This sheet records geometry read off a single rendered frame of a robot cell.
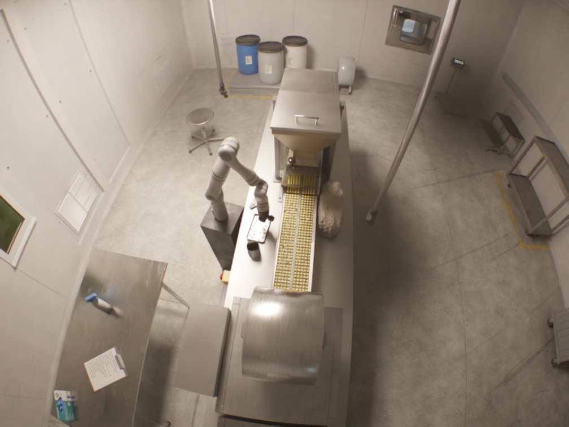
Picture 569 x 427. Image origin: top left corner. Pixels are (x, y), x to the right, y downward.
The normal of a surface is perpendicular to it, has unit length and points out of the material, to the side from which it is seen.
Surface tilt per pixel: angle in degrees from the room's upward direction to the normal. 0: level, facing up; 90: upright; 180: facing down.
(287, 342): 14
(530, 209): 0
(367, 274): 0
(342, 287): 0
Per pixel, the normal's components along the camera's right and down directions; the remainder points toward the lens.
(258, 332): -0.01, -0.42
